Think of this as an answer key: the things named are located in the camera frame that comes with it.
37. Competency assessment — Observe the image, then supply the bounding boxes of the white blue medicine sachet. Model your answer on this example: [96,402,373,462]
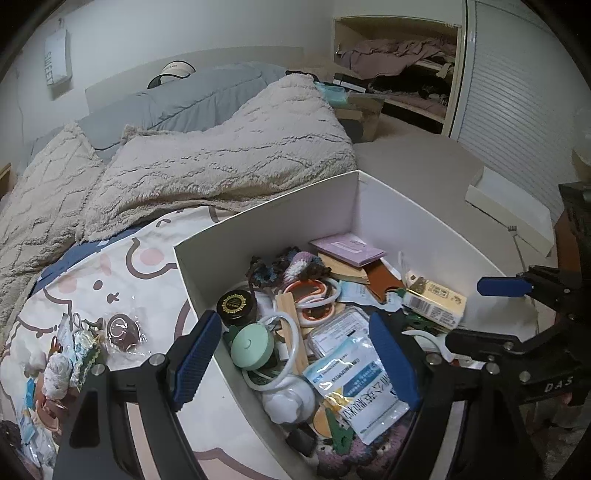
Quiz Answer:
[323,382,411,445]
[304,339,385,395]

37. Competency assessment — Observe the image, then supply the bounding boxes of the teal pouch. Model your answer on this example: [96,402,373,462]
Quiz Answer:
[318,82,348,106]

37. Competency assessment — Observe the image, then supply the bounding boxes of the pink case with strap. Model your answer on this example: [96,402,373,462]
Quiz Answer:
[34,369,70,431]

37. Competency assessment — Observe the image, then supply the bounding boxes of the brown leather piece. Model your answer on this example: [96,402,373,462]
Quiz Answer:
[365,261,404,303]

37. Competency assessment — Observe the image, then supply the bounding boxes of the white slatted door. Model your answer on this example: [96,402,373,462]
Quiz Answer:
[450,0,591,241]

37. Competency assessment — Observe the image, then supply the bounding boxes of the tan notebook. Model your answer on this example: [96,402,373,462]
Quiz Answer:
[318,251,372,284]

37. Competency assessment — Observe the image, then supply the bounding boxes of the pile of clothes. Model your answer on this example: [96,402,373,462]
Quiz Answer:
[339,38,458,107]

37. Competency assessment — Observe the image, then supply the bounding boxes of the metal keyring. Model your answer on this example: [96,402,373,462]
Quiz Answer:
[69,313,100,335]

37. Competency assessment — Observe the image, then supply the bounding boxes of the white hanging paper bag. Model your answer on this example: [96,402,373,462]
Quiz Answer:
[44,17,75,100]

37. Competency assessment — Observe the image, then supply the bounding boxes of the cardboard box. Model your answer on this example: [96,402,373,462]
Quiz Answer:
[336,95,385,143]

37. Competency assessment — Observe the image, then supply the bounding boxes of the green felt cutout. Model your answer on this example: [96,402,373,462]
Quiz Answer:
[325,406,356,455]

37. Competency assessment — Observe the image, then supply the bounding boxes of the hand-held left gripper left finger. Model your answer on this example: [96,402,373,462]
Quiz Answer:
[51,309,223,480]

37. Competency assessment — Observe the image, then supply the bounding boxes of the white cap with black band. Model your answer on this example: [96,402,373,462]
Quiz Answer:
[147,61,194,89]

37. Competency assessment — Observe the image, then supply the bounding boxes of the white box lid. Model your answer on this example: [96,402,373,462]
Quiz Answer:
[465,166,555,257]

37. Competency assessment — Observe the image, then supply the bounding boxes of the cartoon bear printed bedsheet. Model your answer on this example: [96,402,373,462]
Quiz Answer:
[0,205,287,480]

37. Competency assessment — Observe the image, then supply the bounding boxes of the yellow carton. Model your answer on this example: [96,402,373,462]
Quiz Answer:
[403,276,468,330]

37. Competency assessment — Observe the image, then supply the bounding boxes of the purple blue crochet scrunchie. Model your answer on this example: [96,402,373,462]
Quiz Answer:
[249,247,333,289]

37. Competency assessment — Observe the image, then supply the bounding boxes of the clear plastic case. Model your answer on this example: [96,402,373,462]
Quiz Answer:
[308,314,372,358]

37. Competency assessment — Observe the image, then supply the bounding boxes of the thin white ring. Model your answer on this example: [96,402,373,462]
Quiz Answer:
[295,279,343,328]

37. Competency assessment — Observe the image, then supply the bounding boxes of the black round jar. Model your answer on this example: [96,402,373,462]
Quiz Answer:
[216,290,258,328]

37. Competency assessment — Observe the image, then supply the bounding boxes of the mint green round compact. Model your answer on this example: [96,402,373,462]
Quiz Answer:
[231,323,273,370]

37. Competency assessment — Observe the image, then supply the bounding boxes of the wooden closet shelf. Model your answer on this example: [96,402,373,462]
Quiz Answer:
[333,16,465,137]

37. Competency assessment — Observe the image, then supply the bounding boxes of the beige fuzzy blanket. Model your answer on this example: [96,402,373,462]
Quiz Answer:
[0,73,358,305]

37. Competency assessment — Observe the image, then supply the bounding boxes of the green patterned pouch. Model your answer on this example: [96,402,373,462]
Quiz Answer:
[69,332,108,389]

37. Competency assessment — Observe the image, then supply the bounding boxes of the small black block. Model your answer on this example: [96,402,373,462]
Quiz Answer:
[285,427,317,457]

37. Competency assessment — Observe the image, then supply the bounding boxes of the grey duvet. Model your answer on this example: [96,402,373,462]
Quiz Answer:
[28,62,296,162]

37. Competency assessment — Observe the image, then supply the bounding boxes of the black flat box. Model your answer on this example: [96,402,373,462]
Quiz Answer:
[332,72,370,93]

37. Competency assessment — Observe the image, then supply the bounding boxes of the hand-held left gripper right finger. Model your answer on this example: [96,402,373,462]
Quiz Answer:
[368,311,546,480]

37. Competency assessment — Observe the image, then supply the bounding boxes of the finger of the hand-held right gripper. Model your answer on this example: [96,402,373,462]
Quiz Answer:
[444,323,575,370]
[477,265,587,324]

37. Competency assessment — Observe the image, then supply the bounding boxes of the green clip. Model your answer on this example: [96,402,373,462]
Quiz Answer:
[397,314,444,334]

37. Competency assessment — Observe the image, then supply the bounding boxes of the dark blue sheet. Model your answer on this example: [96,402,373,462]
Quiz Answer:
[34,217,153,287]

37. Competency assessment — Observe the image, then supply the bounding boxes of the white storage box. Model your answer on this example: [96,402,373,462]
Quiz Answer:
[173,170,541,480]

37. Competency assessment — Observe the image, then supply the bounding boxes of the thick white tube ring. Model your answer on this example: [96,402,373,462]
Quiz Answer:
[242,311,317,393]

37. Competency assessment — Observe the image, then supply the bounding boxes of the white headboard panel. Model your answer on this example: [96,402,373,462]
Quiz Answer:
[84,46,333,112]

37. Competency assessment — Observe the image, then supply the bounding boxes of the brown tape roll in bag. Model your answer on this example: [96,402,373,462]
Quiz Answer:
[102,308,148,356]

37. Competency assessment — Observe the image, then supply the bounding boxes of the purple crochet coaster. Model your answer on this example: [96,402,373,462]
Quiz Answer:
[316,429,402,480]

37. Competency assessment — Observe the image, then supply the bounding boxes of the wooden block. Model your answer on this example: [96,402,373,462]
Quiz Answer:
[276,295,309,374]

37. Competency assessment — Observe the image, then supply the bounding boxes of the white bottle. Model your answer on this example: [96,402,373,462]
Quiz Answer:
[263,376,317,424]

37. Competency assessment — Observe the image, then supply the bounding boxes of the white knitted scrunchie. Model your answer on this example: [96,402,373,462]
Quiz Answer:
[44,355,75,398]

